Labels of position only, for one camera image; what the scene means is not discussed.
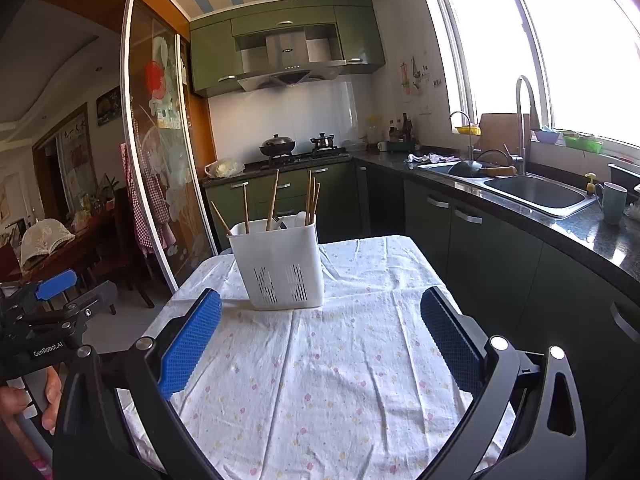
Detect person's left hand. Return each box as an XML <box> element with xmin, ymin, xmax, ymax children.
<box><xmin>0</xmin><ymin>367</ymin><xmax>63</xmax><ymax>433</ymax></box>

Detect black pan with wooden handle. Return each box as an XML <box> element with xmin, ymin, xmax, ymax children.
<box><xmin>447</xmin><ymin>149</ymin><xmax>518</xmax><ymax>178</ymax></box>

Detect calligraphy wall poster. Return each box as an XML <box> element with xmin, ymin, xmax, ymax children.
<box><xmin>55</xmin><ymin>120</ymin><xmax>98</xmax><ymax>201</ymax></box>

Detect floral glass sliding door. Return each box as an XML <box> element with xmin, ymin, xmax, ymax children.
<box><xmin>121</xmin><ymin>0</ymin><xmax>217</xmax><ymax>295</ymax></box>

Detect framed wall picture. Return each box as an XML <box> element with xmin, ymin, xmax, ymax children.
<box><xmin>96</xmin><ymin>85</ymin><xmax>122</xmax><ymax>127</ymax></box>

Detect row of condiment bottles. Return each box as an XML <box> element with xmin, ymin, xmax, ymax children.
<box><xmin>388</xmin><ymin>112</ymin><xmax>415</xmax><ymax>143</ymax></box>

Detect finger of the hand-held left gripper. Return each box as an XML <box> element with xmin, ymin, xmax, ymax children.
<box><xmin>0</xmin><ymin>269</ymin><xmax>79</xmax><ymax>318</ymax></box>
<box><xmin>25</xmin><ymin>281</ymin><xmax>118</xmax><ymax>336</ymax></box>

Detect green upper kitchen cabinets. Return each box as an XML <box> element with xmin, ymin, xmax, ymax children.
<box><xmin>189</xmin><ymin>6</ymin><xmax>387</xmax><ymax>98</ymax></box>

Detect floral white tablecloth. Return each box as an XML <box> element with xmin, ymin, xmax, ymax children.
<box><xmin>120</xmin><ymin>234</ymin><xmax>516</xmax><ymax>480</ymax></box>

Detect steel range hood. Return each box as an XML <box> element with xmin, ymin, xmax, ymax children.
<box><xmin>217</xmin><ymin>30</ymin><xmax>347</xmax><ymax>93</ymax></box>

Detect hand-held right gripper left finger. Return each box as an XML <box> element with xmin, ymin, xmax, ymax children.
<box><xmin>52</xmin><ymin>287</ymin><xmax>223</xmax><ymax>480</ymax></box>

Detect green plastic tray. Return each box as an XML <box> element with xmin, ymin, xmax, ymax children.
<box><xmin>562</xmin><ymin>132</ymin><xmax>605</xmax><ymax>155</ymax></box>

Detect potted plant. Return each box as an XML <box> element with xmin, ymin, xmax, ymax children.
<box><xmin>97</xmin><ymin>174</ymin><xmax>121</xmax><ymax>211</ymax></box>

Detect white plastic utensil holder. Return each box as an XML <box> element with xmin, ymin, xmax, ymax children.
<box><xmin>226</xmin><ymin>212</ymin><xmax>326</xmax><ymax>311</ymax></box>

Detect white plastic bag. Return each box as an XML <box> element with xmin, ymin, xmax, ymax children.
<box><xmin>204</xmin><ymin>159</ymin><xmax>246</xmax><ymax>179</ymax></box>

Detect black lidded wok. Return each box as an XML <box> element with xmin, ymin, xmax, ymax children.
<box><xmin>259</xmin><ymin>134</ymin><xmax>297</xmax><ymax>158</ymax></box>

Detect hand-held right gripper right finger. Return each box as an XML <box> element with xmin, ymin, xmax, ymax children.
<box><xmin>420</xmin><ymin>286</ymin><xmax>588</xmax><ymax>480</ymax></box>

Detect tall steel faucet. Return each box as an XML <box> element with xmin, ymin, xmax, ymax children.
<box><xmin>515</xmin><ymin>75</ymin><xmax>541</xmax><ymax>176</ymax></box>

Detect white rag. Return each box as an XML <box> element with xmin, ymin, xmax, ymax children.
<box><xmin>406</xmin><ymin>152</ymin><xmax>458</xmax><ymax>165</ymax></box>

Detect dark wooden chair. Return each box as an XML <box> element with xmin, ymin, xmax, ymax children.
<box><xmin>112</xmin><ymin>187</ymin><xmax>157</xmax><ymax>311</ymax></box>

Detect wooden cutting board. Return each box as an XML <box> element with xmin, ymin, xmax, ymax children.
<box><xmin>477</xmin><ymin>112</ymin><xmax>538</xmax><ymax>153</ymax></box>

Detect red checkered apron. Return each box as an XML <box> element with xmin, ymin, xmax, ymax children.
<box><xmin>120</xmin><ymin>142</ymin><xmax>168</xmax><ymax>261</ymax></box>

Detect kitchen window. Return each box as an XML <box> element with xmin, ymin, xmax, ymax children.
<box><xmin>430</xmin><ymin>0</ymin><xmax>640</xmax><ymax>151</ymax></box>

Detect white mesh food cover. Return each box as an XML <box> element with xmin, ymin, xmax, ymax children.
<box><xmin>20</xmin><ymin>219</ymin><xmax>76</xmax><ymax>268</ymax></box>

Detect gas stove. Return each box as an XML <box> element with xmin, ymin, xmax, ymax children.
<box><xmin>260</xmin><ymin>147</ymin><xmax>351</xmax><ymax>165</ymax></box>

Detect dark dining table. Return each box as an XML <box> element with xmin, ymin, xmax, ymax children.
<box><xmin>0</xmin><ymin>205</ymin><xmax>118</xmax><ymax>281</ymax></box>

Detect small steel faucet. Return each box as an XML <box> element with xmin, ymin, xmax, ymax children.
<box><xmin>448</xmin><ymin>111</ymin><xmax>481</xmax><ymax>161</ymax></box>

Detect grey mug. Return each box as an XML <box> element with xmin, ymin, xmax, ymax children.
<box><xmin>594</xmin><ymin>182</ymin><xmax>628</xmax><ymax>225</ymax></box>

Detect steel kitchen sink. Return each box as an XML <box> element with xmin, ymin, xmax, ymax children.
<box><xmin>417</xmin><ymin>160</ymin><xmax>598</xmax><ymax>218</ymax></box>

